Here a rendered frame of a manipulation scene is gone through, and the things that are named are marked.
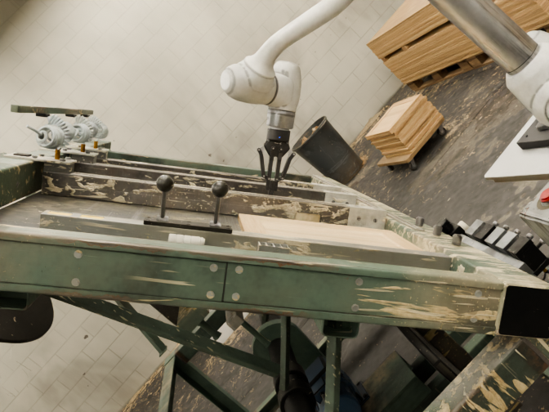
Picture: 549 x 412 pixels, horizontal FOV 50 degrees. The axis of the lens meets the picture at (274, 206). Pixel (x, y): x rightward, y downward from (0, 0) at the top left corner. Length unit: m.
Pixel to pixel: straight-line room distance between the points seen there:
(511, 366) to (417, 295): 0.26
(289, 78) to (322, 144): 4.26
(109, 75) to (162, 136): 0.89
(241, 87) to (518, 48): 0.75
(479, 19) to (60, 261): 1.13
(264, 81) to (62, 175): 0.67
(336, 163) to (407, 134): 1.41
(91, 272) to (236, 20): 6.35
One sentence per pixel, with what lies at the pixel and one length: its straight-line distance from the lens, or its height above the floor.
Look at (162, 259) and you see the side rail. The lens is 1.10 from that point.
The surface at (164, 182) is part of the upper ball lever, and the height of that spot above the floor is 1.52.
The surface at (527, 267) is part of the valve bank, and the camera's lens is 1.60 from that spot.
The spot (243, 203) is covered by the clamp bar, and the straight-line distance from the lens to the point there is 1.85.
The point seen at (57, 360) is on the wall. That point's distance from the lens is 7.15.
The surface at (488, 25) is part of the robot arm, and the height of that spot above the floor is 1.20.
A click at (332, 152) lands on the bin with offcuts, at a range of 6.14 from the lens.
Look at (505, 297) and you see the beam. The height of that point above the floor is 0.89.
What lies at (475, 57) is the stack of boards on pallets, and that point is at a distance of 5.92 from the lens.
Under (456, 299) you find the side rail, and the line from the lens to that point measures 1.22.
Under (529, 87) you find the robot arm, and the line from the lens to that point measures 1.65.
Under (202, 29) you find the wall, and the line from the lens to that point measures 7.23.
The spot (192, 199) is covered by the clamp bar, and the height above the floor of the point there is 1.41.
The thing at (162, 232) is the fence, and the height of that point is 1.45.
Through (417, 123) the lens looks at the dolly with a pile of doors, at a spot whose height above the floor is 0.26.
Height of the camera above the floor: 1.56
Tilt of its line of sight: 11 degrees down
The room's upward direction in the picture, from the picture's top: 47 degrees counter-clockwise
